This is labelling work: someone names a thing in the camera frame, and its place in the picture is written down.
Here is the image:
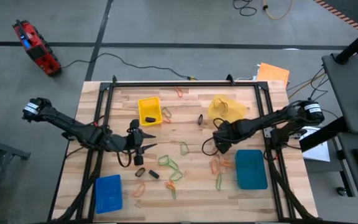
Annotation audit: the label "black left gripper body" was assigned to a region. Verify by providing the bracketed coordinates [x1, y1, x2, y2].
[126, 119, 145, 167]

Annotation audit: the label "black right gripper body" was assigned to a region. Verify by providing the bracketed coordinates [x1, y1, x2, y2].
[212, 121, 234, 154]

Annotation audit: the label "tan rubber band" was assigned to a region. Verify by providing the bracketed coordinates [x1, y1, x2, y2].
[213, 98, 229, 115]

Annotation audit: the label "yellow slotted plastic basket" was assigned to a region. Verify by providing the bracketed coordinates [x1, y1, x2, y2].
[137, 96, 163, 127]

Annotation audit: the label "translucent yellow basket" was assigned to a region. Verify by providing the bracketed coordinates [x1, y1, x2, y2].
[207, 94, 249, 124]

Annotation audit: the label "teal plastic basket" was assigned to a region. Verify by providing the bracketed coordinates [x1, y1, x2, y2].
[234, 149, 269, 190]

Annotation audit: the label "blue plastic basket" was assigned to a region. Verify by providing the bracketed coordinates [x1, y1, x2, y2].
[94, 174, 124, 215]

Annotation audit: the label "orange paper folder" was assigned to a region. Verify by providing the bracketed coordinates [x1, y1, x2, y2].
[255, 62, 291, 88]

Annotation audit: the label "white paper sheet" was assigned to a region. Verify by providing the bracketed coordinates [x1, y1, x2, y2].
[301, 126, 331, 163]

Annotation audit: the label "black diagonal beam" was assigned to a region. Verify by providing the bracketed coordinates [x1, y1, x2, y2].
[299, 115, 349, 153]
[334, 26, 358, 65]

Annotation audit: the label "grey metal stand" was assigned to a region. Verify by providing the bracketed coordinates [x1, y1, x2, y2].
[0, 126, 32, 224]

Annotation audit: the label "red power tool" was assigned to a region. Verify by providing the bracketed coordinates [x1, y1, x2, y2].
[12, 19, 63, 77]

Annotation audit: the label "grey side desk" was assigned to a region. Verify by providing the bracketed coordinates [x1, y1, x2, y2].
[321, 52, 358, 210]

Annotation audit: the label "black mat with orange stripes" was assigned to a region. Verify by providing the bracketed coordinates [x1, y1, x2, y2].
[311, 0, 358, 34]

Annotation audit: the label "black metal rig frame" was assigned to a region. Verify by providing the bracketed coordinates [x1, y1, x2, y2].
[47, 74, 318, 224]

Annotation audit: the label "black floor power cable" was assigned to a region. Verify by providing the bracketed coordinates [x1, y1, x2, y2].
[61, 52, 198, 81]

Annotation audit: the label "black coiled floor cable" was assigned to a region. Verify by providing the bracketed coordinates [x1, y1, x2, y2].
[232, 0, 259, 17]

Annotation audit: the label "yellow floor cable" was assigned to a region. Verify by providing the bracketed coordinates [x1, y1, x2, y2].
[261, 0, 294, 21]

